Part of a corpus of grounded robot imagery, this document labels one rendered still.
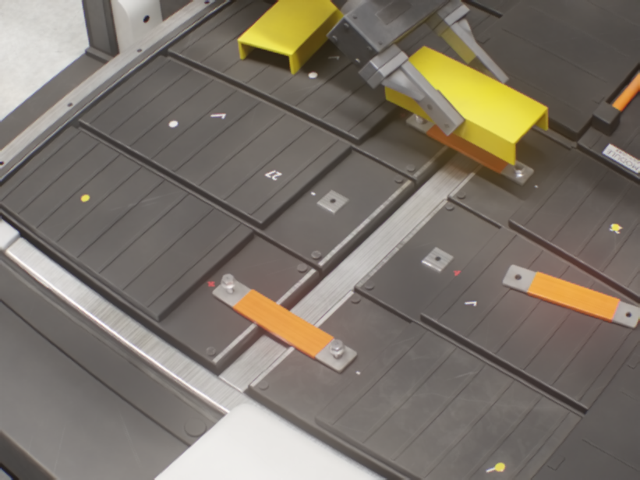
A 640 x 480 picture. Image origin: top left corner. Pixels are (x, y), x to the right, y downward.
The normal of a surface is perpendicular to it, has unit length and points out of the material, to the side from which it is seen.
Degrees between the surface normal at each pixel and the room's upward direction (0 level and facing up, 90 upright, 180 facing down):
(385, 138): 0
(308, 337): 0
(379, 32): 35
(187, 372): 0
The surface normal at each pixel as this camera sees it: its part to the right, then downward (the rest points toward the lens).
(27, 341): -0.10, -0.68
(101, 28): -0.65, 0.59
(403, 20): 0.36, -0.31
